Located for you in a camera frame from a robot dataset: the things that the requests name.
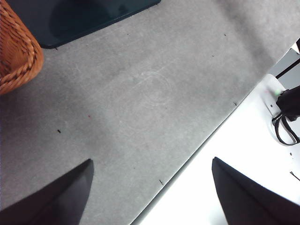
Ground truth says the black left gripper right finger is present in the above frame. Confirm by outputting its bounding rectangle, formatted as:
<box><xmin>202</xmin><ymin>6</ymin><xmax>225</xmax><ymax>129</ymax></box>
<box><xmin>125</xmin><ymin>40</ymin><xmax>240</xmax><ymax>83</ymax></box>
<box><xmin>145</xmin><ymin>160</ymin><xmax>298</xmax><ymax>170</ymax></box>
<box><xmin>212</xmin><ymin>157</ymin><xmax>300</xmax><ymax>225</ymax></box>

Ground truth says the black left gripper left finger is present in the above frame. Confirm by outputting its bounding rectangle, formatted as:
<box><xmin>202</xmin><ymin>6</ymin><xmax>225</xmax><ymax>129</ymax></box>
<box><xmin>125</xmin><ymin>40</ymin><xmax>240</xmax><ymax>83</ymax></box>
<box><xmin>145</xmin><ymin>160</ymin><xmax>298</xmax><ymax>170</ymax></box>
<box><xmin>0</xmin><ymin>158</ymin><xmax>95</xmax><ymax>225</ymax></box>

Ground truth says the white base box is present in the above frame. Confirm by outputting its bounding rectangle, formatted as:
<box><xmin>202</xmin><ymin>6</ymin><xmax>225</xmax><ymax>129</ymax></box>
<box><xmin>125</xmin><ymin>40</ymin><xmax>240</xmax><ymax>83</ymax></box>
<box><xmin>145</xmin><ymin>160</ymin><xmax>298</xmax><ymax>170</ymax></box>
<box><xmin>263</xmin><ymin>74</ymin><xmax>300</xmax><ymax>147</ymax></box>

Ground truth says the brown wicker basket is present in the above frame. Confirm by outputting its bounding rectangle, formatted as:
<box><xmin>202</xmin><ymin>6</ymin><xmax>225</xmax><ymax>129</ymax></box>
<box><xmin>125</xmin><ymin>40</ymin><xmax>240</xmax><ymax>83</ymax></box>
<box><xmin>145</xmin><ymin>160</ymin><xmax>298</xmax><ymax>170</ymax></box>
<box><xmin>0</xmin><ymin>0</ymin><xmax>45</xmax><ymax>96</ymax></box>

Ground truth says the black rectangular tray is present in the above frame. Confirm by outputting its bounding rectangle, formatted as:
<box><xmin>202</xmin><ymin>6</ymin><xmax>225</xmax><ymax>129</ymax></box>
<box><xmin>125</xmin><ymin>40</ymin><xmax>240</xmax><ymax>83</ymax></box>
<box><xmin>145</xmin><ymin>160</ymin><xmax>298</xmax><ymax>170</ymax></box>
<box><xmin>7</xmin><ymin>0</ymin><xmax>162</xmax><ymax>49</ymax></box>

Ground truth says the black looped cable bundle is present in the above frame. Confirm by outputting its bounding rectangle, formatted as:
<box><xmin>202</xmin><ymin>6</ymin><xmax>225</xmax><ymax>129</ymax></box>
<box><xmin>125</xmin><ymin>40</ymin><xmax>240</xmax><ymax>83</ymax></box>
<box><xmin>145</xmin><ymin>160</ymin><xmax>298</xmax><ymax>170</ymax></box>
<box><xmin>271</xmin><ymin>112</ymin><xmax>300</xmax><ymax>145</ymax></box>

